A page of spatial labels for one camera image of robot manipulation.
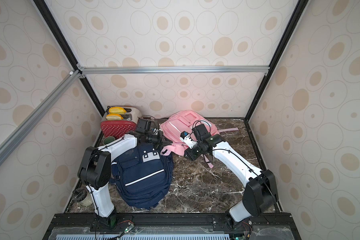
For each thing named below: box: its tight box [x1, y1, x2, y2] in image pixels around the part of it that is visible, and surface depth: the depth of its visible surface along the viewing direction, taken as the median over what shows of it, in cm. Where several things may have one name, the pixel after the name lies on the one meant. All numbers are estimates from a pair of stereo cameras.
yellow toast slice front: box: [105, 113, 124, 121], surface depth 96 cm
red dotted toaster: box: [100, 105, 142, 139], surface depth 99 cm
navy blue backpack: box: [110, 143, 173, 210], surface depth 86 cm
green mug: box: [103, 136, 116, 146], surface depth 101 cm
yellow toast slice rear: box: [108, 106, 127, 114], surface depth 99 cm
